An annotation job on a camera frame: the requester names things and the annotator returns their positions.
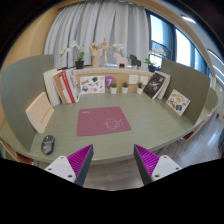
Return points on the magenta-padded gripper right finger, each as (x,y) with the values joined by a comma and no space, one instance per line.
(165,165)

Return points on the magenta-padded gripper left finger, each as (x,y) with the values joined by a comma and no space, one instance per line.
(61,165)

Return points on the grey computer mouse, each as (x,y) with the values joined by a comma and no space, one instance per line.
(47,144)

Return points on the mauve mouse pad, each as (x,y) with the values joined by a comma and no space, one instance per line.
(100,121)

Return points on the pale beige book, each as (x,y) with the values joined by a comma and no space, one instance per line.
(39,112)

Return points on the colourful sticker card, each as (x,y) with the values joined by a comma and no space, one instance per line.
(177,102)

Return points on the cork brown book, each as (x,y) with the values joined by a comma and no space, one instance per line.
(59,88)

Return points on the red and white book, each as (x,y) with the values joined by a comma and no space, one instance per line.
(66,86)

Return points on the small plant in white pot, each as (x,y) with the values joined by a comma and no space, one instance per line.
(140,90)
(113,90)
(124,89)

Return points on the black cover book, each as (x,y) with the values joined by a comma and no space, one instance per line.
(154,85)

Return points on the photo cover magazine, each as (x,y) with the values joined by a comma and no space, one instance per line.
(74,83)

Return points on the white sticker sheet card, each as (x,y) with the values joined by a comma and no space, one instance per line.
(92,85)

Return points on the green desk partition panel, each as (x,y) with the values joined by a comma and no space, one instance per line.
(23,80)
(186,80)

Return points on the purple round number sign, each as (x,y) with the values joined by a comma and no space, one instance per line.
(110,81)

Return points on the small white orchid black pot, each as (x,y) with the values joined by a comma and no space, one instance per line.
(152,68)

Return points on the wooden desk shelf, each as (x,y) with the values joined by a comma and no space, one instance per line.
(100,71)

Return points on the large white orchid black pot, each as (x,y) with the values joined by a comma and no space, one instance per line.
(79,64)

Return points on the black wooden horse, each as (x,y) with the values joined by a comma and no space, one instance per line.
(135,61)

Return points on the pink wooden horse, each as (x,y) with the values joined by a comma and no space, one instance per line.
(120,61)

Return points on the wooden hand model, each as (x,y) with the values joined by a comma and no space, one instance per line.
(95,55)

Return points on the wooden mannequin figure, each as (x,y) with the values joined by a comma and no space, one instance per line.
(105,48)

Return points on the white orchid behind horses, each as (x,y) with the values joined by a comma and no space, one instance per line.
(118,47)

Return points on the grey white curtain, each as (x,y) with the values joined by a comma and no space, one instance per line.
(100,23)

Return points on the ceiling lights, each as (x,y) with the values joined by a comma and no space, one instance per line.
(188,19)

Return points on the white wall socket plate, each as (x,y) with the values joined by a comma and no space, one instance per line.
(133,79)
(144,80)

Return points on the window with dark frame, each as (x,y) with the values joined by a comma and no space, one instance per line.
(182,48)

